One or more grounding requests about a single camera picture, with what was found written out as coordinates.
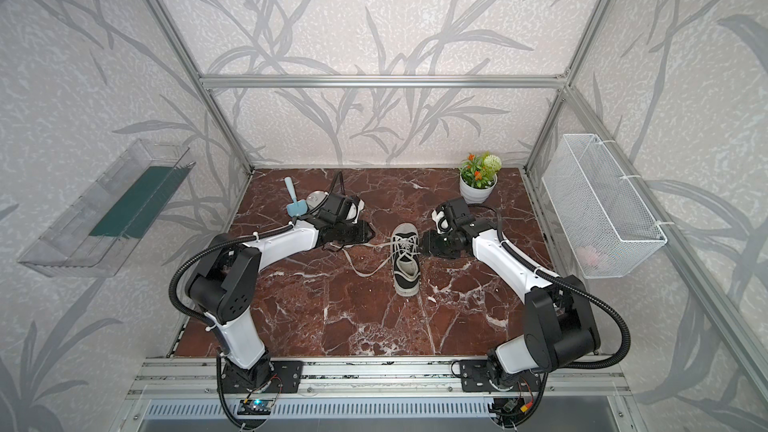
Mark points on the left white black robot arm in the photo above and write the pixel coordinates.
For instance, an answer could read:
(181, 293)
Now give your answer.
(216, 286)

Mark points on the pink object in basket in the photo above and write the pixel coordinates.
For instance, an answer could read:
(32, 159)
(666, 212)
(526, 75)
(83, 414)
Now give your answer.
(590, 258)

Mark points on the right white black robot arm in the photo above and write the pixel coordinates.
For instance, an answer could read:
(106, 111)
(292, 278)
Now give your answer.
(559, 327)

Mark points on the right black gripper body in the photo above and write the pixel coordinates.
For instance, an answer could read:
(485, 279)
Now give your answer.
(438, 243)

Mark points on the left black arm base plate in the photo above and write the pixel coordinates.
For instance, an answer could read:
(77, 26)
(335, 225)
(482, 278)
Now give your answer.
(266, 376)

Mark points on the potted plant white pot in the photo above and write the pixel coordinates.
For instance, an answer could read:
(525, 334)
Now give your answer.
(478, 177)

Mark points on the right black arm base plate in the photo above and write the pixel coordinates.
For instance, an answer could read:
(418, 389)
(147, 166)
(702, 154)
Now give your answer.
(475, 377)

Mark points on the white wire basket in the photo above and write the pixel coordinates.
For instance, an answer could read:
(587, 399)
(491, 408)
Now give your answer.
(597, 205)

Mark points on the right controller board with wires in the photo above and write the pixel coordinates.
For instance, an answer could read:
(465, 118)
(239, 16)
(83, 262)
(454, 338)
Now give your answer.
(510, 408)

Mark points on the clear plastic wall tray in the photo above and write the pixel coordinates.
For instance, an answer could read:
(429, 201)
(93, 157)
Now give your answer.
(95, 235)

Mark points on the aluminium front rail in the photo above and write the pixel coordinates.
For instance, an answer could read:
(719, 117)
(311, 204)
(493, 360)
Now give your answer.
(365, 377)

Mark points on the light blue scoop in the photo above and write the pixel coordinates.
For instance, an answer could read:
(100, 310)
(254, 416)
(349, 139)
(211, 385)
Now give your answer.
(296, 207)

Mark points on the black white canvas sneaker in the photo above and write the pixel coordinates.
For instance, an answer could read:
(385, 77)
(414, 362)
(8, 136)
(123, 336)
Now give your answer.
(404, 256)

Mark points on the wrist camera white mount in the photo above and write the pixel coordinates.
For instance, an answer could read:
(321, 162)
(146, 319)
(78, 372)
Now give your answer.
(441, 221)
(356, 207)

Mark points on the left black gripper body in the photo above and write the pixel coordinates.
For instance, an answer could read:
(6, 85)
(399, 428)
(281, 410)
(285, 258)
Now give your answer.
(352, 233)

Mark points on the silver tin can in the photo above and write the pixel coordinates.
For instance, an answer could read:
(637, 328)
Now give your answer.
(315, 198)

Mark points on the green circuit board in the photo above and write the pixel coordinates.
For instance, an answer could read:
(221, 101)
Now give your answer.
(255, 407)

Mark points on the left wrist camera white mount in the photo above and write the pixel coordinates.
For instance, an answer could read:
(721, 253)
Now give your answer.
(356, 207)

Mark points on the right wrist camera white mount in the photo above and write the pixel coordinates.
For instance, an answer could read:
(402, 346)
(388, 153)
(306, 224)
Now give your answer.
(441, 221)

